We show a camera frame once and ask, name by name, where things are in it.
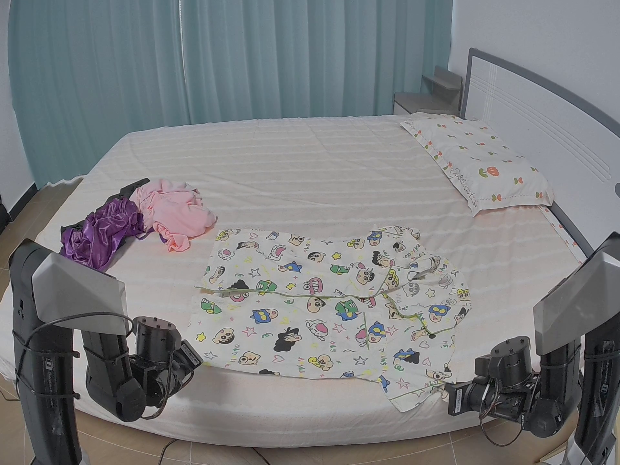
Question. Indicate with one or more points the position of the white printed pillow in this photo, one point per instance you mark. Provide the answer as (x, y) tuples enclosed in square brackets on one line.
[(484, 167)]

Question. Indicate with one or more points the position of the purple garment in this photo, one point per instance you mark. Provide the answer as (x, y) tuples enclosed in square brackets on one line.
[(104, 233)]

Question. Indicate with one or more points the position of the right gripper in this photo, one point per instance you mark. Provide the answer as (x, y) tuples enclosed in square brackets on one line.
[(484, 400)]

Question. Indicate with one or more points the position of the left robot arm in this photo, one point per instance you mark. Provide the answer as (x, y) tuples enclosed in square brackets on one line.
[(72, 284)]

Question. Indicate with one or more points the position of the black garment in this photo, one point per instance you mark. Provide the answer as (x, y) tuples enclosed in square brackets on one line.
[(133, 188)]

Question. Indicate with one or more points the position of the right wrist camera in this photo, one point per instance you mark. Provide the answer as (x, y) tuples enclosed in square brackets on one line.
[(483, 366)]

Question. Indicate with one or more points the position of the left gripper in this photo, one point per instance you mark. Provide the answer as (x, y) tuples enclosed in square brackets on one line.
[(181, 364)]

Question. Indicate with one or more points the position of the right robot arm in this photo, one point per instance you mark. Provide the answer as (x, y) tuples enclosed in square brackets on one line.
[(571, 308)]

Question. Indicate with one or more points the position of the grey bedside table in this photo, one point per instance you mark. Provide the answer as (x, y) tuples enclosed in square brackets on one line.
[(426, 97)]

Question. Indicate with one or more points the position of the blue-green curtain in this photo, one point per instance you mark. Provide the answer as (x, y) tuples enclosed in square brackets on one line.
[(106, 66), (315, 41)]

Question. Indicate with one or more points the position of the bed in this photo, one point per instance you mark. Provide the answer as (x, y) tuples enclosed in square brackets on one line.
[(315, 172)]

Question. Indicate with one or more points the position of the white printed pyjama top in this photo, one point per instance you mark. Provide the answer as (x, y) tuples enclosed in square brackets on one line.
[(315, 317)]

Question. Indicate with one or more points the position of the pink garment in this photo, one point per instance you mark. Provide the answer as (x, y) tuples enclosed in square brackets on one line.
[(179, 216)]

